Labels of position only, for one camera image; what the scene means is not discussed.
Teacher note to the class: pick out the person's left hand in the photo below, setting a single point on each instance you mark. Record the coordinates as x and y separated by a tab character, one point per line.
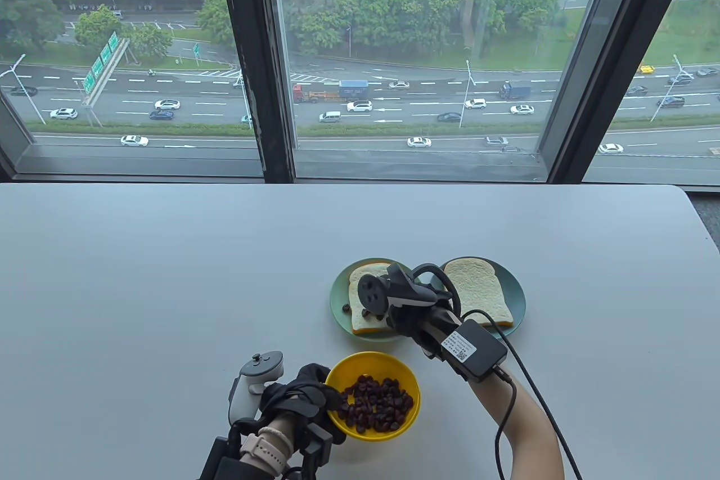
298	398

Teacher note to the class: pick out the person's right hand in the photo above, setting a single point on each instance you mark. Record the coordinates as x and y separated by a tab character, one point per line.
419	328

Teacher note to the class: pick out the person's right fingers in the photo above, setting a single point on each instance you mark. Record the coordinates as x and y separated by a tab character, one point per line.
397	320

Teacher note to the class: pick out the person's left fingers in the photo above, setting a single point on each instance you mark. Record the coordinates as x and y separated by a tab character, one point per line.
335	407

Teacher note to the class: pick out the yellow bowl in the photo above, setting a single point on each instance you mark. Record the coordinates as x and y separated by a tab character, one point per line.
388	363

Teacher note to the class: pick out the person's left forearm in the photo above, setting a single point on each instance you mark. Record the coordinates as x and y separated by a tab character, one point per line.
277	422

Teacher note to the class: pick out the person's right forearm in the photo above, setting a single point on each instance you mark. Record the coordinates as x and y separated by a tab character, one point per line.
526	429

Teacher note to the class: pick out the black and white hand controller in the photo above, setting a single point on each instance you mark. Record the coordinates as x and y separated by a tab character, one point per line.
394	291

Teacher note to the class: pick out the white bread slice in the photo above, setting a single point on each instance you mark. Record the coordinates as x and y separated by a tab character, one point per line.
478	288
360	322

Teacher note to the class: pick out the pile of dark dried berries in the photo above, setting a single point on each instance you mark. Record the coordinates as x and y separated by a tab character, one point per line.
378	404

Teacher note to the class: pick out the teal plate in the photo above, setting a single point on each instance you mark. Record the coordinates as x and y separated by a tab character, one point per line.
340	300
518	300

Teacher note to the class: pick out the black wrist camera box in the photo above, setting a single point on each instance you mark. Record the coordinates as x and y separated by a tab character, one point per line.
475	350

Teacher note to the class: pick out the dark window frame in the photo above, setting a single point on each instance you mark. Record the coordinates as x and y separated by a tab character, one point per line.
264	80

